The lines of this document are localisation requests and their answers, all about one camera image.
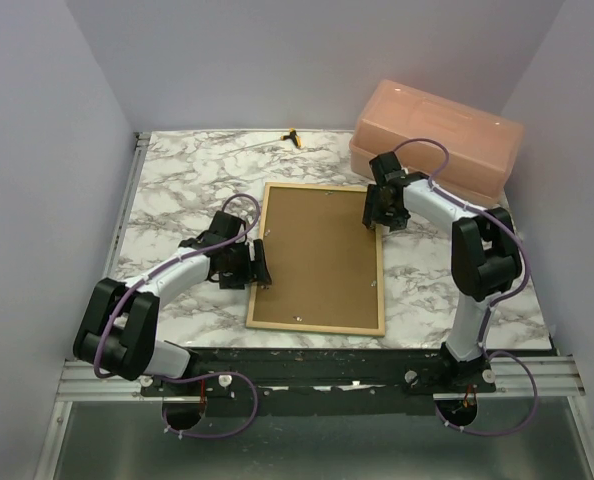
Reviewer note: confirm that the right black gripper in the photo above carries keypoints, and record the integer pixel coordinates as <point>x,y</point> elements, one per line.
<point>371,205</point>

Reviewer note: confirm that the yellow black hex key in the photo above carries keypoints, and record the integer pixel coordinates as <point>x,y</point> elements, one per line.
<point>291,135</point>

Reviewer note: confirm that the aluminium rail left side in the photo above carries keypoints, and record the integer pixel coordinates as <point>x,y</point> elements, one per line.
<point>141,147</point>

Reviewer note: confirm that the pink translucent plastic box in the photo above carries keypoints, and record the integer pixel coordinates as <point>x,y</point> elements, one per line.
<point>483,147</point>

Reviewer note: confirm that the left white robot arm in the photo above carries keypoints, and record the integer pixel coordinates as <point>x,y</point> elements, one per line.
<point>117,334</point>

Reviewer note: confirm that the wooden picture frame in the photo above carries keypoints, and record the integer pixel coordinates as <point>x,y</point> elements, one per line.
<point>317,255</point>

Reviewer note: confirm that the brown frame backing board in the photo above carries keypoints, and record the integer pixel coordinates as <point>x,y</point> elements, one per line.
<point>317,255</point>

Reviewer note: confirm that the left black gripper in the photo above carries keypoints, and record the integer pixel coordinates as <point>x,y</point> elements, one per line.
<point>254,271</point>

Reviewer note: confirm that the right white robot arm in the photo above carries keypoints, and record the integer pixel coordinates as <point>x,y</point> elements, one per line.
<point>485,257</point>

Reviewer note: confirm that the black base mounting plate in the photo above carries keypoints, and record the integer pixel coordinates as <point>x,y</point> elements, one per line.
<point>233,382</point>

